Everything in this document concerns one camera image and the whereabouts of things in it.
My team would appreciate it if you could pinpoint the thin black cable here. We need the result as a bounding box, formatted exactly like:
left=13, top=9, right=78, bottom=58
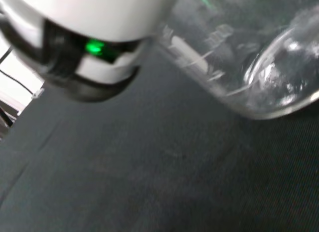
left=0, top=47, right=33, bottom=95

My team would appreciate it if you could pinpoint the pale tape strip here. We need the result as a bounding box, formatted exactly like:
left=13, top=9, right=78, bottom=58
left=30, top=88, right=46, bottom=100

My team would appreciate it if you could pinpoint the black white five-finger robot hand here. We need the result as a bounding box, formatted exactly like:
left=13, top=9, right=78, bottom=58
left=0, top=0, right=180, bottom=103

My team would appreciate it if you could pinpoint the black cloth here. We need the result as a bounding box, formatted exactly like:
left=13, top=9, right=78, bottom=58
left=0, top=37, right=319, bottom=232

